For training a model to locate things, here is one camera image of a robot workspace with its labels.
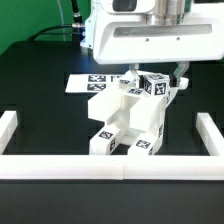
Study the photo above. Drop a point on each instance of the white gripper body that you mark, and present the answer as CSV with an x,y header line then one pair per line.
x,y
129,39

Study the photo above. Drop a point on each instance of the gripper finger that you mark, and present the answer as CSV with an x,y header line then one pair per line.
x,y
134,71
176,75

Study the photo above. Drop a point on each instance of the white tagged cube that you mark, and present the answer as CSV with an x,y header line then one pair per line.
x,y
156,84

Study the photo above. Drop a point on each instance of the white chair back frame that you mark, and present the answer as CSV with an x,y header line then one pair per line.
x,y
119,102

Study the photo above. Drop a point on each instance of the white chair seat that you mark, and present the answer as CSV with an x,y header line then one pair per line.
x,y
146,122

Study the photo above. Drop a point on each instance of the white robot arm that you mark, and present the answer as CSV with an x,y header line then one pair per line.
x,y
157,12

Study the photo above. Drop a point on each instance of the white marker sheet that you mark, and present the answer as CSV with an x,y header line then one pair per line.
x,y
91,83

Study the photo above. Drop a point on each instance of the white right fence bar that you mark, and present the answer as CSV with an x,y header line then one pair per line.
x,y
210,134

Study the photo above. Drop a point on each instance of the white fence bar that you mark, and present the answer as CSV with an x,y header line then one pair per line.
x,y
111,167
8,125
210,134

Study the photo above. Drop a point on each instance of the white front fence bar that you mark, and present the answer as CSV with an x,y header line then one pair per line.
x,y
111,167

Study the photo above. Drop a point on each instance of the white left fence bar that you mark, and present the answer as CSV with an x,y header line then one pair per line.
x,y
8,125

